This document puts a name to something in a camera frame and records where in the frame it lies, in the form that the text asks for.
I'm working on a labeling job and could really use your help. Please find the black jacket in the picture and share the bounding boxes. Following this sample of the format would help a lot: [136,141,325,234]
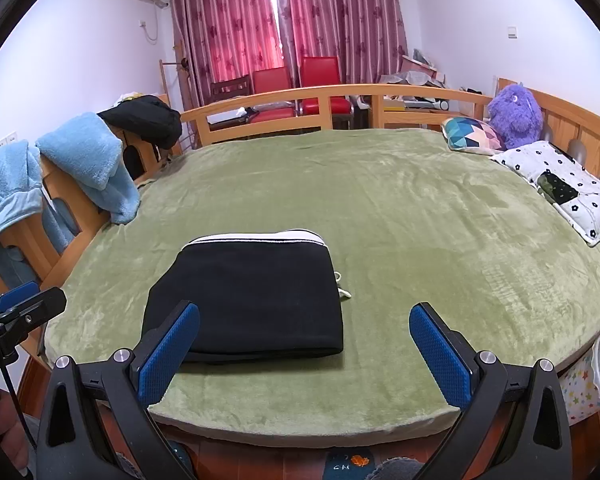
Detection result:
[97,94,183,151]

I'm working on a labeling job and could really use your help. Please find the dark patterned pouch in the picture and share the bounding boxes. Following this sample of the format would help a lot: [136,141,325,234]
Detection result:
[536,171,580,206]

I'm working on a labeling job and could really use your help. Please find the white floral pillow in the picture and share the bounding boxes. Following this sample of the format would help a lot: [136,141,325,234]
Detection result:
[490,140,600,247]

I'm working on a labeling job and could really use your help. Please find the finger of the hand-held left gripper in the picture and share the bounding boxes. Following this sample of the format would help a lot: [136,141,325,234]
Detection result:
[0,281,42,313]
[0,287,67,348]

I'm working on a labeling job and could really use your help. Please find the dark wooden chair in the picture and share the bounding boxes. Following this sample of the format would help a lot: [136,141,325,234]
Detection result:
[209,76,253,126]

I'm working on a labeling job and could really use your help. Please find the colourful geometric pillow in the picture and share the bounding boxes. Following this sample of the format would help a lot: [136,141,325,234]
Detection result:
[441,116,508,156]

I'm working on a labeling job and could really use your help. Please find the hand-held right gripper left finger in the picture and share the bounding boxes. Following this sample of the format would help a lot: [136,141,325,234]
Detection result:
[36,300,201,480]

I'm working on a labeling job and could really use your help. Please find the black pants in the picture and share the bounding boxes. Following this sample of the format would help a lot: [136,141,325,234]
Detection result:
[141,230,353,365]

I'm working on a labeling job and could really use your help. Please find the red chair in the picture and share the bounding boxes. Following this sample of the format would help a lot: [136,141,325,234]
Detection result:
[250,66,301,121]
[299,56,353,117]

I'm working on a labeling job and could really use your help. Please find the pile of plastic wrapped packaging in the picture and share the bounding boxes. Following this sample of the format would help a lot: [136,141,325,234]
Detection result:
[377,49,453,111]

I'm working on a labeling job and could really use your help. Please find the wooden coat rack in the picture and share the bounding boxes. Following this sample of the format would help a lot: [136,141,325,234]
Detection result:
[159,40,193,156]

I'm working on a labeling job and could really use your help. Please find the white wall socket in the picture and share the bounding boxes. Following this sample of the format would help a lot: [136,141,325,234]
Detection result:
[0,131,20,161]

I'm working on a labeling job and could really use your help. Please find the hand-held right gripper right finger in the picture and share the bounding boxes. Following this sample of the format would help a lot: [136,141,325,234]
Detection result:
[409,302,573,480]

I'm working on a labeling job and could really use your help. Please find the white star-print bin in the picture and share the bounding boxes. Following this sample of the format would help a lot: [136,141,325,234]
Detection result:
[560,350,600,423]

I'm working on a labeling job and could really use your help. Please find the purple plush toy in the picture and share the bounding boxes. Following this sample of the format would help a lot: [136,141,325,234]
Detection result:
[487,82,545,150]

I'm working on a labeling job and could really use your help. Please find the light blue fleece robe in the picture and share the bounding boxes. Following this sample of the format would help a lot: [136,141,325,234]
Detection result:
[0,111,142,256]

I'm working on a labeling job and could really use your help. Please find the person's left hand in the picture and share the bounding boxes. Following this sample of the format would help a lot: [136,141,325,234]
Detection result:
[0,395,33,476]

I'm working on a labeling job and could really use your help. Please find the dark printed floor mat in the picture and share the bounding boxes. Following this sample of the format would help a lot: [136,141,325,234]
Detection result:
[325,447,381,480]

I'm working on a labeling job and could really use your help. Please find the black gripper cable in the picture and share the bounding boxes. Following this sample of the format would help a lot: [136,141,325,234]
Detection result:
[0,270,38,453]

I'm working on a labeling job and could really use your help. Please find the wooden bed frame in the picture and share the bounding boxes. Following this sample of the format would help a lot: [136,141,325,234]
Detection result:
[0,77,600,376]

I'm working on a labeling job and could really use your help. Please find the pink floral curtain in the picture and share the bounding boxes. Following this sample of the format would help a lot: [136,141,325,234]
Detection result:
[272,0,410,86]
[167,0,287,106]

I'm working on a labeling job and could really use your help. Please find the green blanket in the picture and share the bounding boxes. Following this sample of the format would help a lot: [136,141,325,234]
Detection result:
[44,127,600,448]

